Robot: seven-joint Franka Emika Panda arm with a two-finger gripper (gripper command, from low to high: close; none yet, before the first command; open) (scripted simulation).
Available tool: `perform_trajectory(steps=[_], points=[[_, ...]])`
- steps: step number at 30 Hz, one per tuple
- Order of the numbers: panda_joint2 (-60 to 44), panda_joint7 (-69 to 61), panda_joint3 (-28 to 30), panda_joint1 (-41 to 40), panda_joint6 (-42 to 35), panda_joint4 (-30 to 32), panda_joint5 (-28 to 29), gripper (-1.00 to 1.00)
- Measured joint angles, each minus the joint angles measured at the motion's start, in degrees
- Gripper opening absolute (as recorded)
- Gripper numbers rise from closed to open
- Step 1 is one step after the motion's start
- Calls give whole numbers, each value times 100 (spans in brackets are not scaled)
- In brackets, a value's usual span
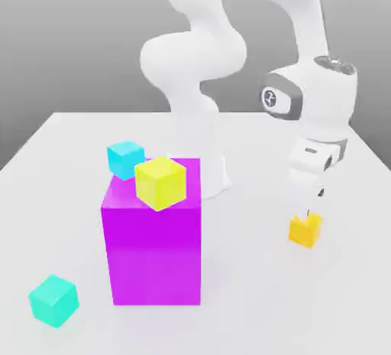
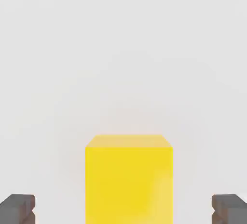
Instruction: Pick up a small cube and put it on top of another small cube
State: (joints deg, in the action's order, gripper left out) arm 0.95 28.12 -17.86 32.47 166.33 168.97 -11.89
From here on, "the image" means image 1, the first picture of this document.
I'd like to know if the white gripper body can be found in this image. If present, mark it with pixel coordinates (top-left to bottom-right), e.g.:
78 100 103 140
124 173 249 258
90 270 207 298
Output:
289 167 326 211

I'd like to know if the small orange cube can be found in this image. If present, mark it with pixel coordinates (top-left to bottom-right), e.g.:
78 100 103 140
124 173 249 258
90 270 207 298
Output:
287 211 324 249

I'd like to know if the small yellow cube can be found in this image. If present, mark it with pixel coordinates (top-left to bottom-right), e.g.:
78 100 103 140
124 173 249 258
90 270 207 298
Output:
134 156 187 212

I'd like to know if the small cyan cube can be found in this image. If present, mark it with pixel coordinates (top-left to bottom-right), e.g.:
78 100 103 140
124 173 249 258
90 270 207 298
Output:
106 140 146 181

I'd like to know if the small teal cube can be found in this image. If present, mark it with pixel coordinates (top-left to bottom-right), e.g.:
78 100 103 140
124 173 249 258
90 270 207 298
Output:
27 273 80 329

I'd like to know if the large magenta box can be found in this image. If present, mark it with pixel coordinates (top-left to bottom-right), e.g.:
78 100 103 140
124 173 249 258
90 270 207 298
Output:
100 157 202 306

